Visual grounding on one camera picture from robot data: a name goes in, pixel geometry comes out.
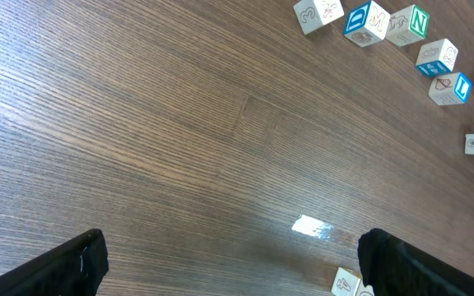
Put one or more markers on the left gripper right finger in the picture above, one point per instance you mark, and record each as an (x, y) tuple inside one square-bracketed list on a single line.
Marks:
[(393, 267)]

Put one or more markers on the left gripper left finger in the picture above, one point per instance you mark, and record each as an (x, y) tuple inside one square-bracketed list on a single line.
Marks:
[(75, 267)]

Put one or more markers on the wooden block blue side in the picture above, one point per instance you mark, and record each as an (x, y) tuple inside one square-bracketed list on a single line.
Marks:
[(345, 283)]

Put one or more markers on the red E letter block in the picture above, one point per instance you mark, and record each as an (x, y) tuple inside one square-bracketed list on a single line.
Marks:
[(364, 291)]

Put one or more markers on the blue L letter block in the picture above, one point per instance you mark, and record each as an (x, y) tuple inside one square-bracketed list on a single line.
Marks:
[(450, 89)]

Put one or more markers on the wooden block blue front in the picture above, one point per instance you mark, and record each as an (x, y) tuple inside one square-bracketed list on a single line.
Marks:
[(437, 58)]

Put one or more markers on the green N letter block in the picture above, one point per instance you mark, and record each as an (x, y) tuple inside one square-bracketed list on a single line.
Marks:
[(408, 26)]

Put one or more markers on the wooden block picture top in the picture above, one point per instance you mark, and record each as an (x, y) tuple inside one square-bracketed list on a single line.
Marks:
[(367, 24)]

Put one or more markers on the plain wooden block yellow side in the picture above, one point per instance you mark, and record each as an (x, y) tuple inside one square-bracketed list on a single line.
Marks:
[(314, 14)]

